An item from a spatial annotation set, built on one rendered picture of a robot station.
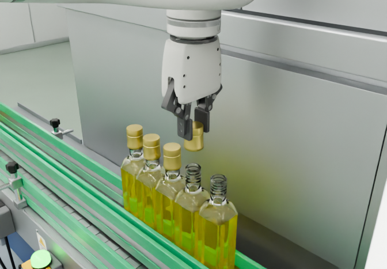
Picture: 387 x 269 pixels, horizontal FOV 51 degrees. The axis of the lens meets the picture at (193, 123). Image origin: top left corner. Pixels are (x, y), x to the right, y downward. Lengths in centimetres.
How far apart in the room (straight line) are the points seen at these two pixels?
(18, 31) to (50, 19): 57
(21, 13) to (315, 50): 643
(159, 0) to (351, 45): 30
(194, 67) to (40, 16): 650
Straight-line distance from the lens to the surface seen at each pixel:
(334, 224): 77
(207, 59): 64
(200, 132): 69
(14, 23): 691
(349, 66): 66
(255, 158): 80
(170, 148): 76
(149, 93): 102
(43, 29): 712
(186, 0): 50
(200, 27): 60
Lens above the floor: 170
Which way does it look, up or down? 26 degrees down
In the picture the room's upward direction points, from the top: straight up
